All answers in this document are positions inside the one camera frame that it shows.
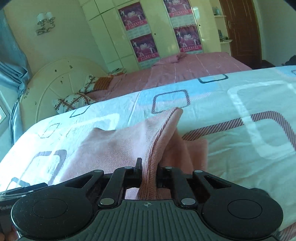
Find pink knit sweater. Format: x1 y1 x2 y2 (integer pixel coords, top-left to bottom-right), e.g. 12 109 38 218
61 108 208 200

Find window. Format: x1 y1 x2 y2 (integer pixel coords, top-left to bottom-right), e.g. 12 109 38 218
0 91 10 136

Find patterned white brown pillow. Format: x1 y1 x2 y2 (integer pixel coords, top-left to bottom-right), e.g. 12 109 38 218
52 75 98 114

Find white blue patterned bedsheet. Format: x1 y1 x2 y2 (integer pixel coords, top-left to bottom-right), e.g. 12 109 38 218
1 66 295 240

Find orange striped pillow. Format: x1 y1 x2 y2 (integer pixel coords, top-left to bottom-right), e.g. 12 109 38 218
93 77 113 91

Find pink striped bed cover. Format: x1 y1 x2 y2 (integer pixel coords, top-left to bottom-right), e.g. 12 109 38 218
87 52 251 101

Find cream round headboard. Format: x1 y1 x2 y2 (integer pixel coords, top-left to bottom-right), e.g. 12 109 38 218
20 57 107 131

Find blue curtain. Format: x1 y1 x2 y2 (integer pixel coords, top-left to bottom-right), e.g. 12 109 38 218
1 9 32 159

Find crumpled pink cloth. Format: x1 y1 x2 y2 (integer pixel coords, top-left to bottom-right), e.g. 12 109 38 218
153 52 187 66

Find lower left pink poster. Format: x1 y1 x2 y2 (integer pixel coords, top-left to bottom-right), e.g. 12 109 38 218
130 34 160 69

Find pink poster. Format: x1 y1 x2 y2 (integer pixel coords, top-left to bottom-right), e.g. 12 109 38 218
174 25 204 53
130 34 160 69
164 0 195 28
118 2 151 40

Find lower right pink poster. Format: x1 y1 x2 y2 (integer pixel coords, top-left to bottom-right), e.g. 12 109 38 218
174 25 204 53

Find cream corner shelves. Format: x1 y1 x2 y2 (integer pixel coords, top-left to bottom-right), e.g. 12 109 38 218
210 0 232 55

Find cream glossy wardrobe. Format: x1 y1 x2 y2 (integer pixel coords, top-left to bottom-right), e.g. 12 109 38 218
79 1 231 72

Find upper left pink poster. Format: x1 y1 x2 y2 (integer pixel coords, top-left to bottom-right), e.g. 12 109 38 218
118 2 151 40

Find upper right pink poster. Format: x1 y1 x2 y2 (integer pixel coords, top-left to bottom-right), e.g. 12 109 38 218
164 0 195 28

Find brown wooden door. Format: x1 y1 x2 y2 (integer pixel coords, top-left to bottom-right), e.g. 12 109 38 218
220 0 262 69

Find wall lamp with shades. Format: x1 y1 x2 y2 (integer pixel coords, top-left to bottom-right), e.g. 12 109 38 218
36 11 55 36

